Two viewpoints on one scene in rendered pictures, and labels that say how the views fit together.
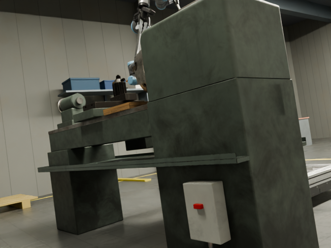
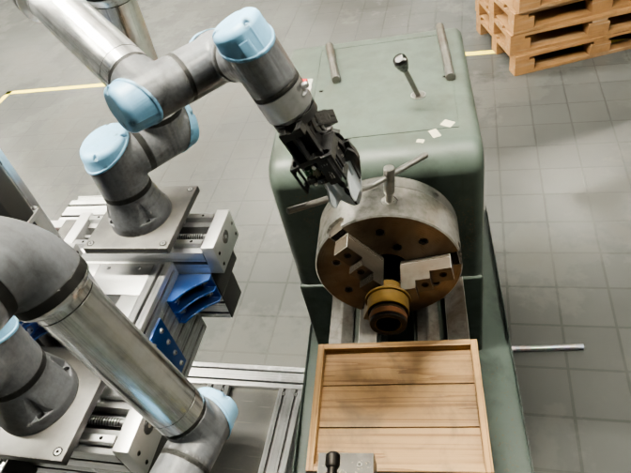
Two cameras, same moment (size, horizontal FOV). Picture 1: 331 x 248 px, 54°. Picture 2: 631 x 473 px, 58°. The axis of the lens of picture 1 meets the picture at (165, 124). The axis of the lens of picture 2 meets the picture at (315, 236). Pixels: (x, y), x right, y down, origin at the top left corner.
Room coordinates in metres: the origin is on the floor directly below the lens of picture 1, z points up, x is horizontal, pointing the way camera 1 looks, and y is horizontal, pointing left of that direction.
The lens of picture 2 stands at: (2.60, 0.65, 2.00)
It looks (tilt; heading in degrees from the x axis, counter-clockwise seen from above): 43 degrees down; 237
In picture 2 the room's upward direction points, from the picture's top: 15 degrees counter-clockwise
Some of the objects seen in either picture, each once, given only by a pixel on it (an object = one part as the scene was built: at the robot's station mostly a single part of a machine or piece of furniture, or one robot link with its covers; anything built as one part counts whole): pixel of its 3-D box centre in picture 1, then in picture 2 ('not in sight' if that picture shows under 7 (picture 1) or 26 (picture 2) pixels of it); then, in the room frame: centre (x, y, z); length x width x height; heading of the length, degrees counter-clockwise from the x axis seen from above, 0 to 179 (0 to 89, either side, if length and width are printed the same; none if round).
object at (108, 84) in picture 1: (111, 86); not in sight; (6.06, 0.90, 1.75); 0.45 x 0.33 x 0.18; 127
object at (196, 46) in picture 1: (212, 54); (380, 151); (1.72, -0.29, 1.06); 0.59 x 0.48 x 0.39; 42
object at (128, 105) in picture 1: (138, 108); (396, 405); (2.20, 0.17, 0.89); 0.36 x 0.30 x 0.04; 132
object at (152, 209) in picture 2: not in sight; (133, 200); (2.32, -0.52, 1.21); 0.15 x 0.15 x 0.10
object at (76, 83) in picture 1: (81, 86); not in sight; (5.71, 1.37, 1.77); 0.54 x 0.40 x 0.21; 127
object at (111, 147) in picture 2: not in sight; (115, 160); (2.32, -0.52, 1.33); 0.13 x 0.12 x 0.14; 178
